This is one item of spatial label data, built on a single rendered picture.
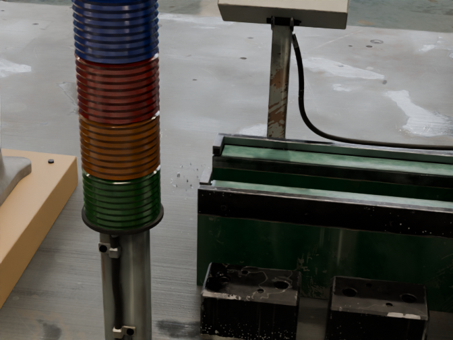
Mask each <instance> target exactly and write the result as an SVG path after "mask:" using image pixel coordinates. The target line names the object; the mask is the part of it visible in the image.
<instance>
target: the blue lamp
mask: <svg viewBox="0 0 453 340"><path fill-rule="evenodd" d="M71 1H72V4H71V8H72V9H73V11H72V13H71V14H72V16H73V19H72V22H73V31H74V33H73V37H74V41H73V43H74V46H75V47H74V52H75V54H76V55H78V56H79V57H81V58H82V59H85V60H87V61H91V62H94V63H101V64H110V65H120V64H129V63H137V62H140V61H144V60H146V59H149V58H151V57H152V56H154V55H155V54H157V52H158V51H159V46H158V44H159V39H158V36H159V32H158V29H159V25H158V21H159V19H158V13H159V11H158V0H71Z"/></svg>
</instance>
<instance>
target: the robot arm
mask: <svg viewBox="0 0 453 340"><path fill-rule="evenodd" d="M31 172H32V163H31V160H30V159H28V158H26V157H9V156H2V152H1V141H0V207H1V205H2V204H3V203H4V201H5V200H6V198H7V197H8V196H9V195H10V193H11V192H12V190H13V189H14V188H15V187H16V185H17V184H18V182H19V181H20V180H21V179H23V178H24V177H25V176H27V175H29V174H30V173H31Z"/></svg>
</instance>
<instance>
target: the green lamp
mask: <svg viewBox="0 0 453 340"><path fill-rule="evenodd" d="M81 167H82V166H81ZM160 176H161V175H160V165H159V166H158V168H157V169H156V170H154V171H153V172H151V173H149V174H147V175H145V176H143V177H139V178H137V179H130V180H122V181H116V180H107V179H101V178H99V177H95V176H93V175H91V174H89V173H87V172H86V171H85V170H84V169H83V168H82V181H83V183H82V187H83V194H84V195H83V199H84V212H85V215H86V218H87V219H88V220H89V222H91V223H92V224H94V225H96V226H98V227H102V228H104V229H111V230H130V229H137V228H140V227H143V226H145V225H148V224H150V223H151V222H153V221H154V220H155V219H156V218H157V217H158V216H159V214H160V209H161V192H160V191H161V186H160V184H161V180H160Z"/></svg>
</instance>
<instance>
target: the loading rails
mask: <svg viewBox="0 0 453 340"><path fill-rule="evenodd" d="M212 154H213V155H212V170H205V169H204V171H203V173H202V177H201V179H200V184H199V186H198V224H197V285H199V286H203V285H204V281H205V278H206V273H207V271H208V267H209V264H210V263H211V262H217V263H224V264H236V265H243V266H255V267H259V268H275V269H282V270H289V271H300V272H301V273H302V280H301V295H300V297H307V298H318V299H325V300H328V298H329V290H330V279H331V278H332V277H334V276H347V277H359V278H364V279H375V280H385V281H398V282H405V283H418V284H425V285H426V286H427V296H428V302H429V310H431V311H438V312H450V313H453V152H438V151H430V150H415V149H406V148H391V147H383V146H368V145H360V144H345V143H336V142H321V141H313V140H298V139H290V138H275V137H266V136H251V135H243V134H228V133H219V132H218V133H217V135H216V137H215V140H214V143H213V145H212Z"/></svg>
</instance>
